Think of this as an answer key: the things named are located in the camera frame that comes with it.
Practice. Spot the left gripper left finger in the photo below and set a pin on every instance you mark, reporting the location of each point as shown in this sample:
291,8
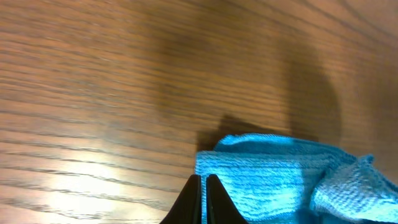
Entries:
187,207

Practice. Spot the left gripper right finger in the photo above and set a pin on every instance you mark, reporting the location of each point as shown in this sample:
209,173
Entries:
220,208

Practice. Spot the blue microfibre cloth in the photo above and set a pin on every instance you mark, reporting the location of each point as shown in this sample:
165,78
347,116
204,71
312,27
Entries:
278,179

